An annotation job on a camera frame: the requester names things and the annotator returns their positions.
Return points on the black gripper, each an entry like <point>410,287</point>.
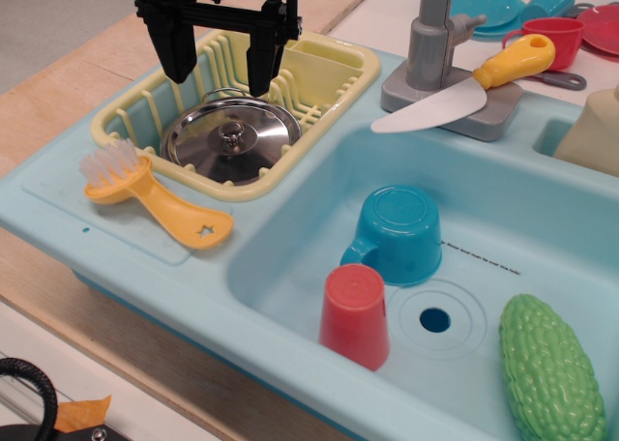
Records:
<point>270,23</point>

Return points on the steel pot lid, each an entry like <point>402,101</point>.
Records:
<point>234,138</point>

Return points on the yellow dish rack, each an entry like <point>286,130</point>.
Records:
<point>208,133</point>

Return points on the yellow dish brush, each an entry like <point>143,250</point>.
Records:
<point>117,173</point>

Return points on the grey toy faucet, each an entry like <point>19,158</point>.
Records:
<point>434,35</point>

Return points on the teal toy cup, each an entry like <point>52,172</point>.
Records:
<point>398,235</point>

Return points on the teal toy plate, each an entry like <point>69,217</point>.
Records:
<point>502,16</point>

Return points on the red toy tumbler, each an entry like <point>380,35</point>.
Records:
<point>354,319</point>

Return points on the teal tumbler in background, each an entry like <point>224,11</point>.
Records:
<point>535,9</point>

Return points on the red toy mug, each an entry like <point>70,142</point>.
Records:
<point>566,34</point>

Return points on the red toy plate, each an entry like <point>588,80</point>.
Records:
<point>601,27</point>

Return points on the cream soap bottle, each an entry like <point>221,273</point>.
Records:
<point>592,141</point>

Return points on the orange tape piece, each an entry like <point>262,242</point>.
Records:
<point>77,415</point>

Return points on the green toy bitter gourd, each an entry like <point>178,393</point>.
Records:
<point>549,380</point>

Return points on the yellow handled toy knife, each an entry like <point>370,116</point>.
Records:
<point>529,54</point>

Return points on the grey utensil handle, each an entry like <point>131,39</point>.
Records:
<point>569,81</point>

